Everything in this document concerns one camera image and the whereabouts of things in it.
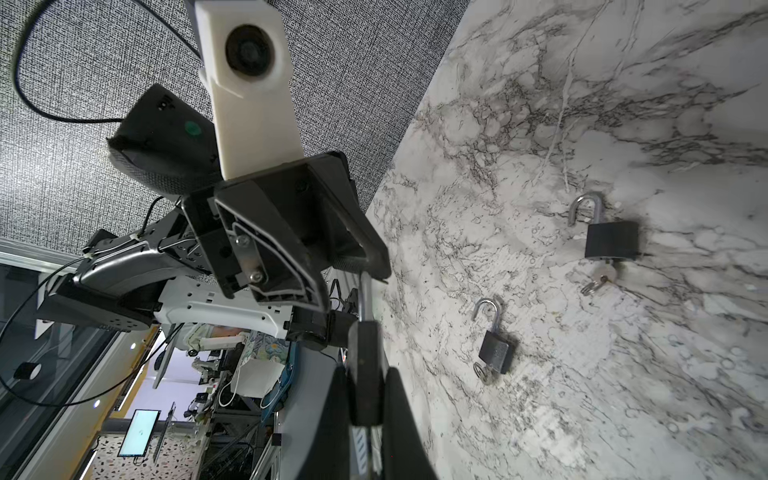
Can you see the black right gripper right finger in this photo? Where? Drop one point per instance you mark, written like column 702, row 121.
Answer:
column 403, row 454

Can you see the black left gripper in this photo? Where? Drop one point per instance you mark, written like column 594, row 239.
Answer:
column 284, row 237

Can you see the black padlock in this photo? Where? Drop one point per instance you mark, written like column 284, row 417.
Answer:
column 496, row 351
column 366, row 360
column 607, row 242

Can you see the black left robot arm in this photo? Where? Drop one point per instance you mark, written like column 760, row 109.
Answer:
column 158, row 275

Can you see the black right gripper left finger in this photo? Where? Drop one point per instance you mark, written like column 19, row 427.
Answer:
column 329, row 454

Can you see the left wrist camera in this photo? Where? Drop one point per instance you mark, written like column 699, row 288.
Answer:
column 248, row 70

